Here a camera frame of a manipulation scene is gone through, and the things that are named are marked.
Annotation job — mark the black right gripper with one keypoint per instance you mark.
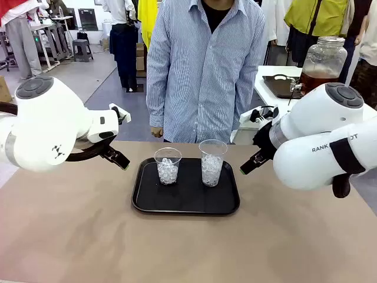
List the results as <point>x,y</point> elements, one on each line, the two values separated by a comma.
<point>265,138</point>

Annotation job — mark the tall clear iced cup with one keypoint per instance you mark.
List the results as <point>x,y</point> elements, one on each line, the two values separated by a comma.
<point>211,171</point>

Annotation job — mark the short clear iced cup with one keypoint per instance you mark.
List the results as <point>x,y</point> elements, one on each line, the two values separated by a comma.
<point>168,174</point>

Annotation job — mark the person's right forearm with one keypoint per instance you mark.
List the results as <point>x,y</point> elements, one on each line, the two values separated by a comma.
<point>155,100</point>

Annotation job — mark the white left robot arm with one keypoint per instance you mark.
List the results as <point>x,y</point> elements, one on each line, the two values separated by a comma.
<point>44,118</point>

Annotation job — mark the person's left forearm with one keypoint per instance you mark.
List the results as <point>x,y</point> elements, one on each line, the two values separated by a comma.
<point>246,88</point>

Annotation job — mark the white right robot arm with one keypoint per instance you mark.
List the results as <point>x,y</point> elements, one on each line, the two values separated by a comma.
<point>309,123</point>

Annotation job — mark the glass drink dispenser jar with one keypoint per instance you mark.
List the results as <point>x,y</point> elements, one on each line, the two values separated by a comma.
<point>324,59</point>

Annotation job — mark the person's right hand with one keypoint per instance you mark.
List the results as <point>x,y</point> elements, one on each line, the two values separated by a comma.
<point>156,132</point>

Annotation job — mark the large black serving tray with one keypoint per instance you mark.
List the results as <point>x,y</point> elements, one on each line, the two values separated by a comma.
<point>188,194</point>

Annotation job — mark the brown cardboard box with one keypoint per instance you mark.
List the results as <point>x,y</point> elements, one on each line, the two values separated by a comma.
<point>140,59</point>
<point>4,90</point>

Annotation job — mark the person in striped shirt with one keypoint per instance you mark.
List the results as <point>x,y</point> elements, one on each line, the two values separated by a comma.
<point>200,73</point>

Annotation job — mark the mannequin with dark blue skirt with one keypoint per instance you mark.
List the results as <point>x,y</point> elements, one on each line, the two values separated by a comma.
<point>123,44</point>

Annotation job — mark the grey plastic stool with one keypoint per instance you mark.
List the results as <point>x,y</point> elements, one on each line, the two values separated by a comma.
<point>82,48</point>

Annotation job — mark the yellow hanging cloth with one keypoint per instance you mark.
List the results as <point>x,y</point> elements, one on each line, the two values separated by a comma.
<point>145,23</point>

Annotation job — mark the black framed board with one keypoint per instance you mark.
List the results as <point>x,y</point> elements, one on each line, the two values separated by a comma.
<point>87,19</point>

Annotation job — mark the grey workbench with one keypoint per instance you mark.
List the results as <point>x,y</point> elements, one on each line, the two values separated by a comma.
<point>50,32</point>

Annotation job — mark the person in grey trousers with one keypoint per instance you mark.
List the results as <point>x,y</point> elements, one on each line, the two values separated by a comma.
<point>22,44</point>

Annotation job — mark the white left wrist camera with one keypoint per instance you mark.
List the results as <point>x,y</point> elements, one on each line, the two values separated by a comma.
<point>123,115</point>

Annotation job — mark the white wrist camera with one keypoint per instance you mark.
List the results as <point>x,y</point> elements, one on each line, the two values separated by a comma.
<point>123,115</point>
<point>246,117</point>

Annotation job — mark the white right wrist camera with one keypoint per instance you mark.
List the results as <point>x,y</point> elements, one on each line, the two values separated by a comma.
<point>246,117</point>

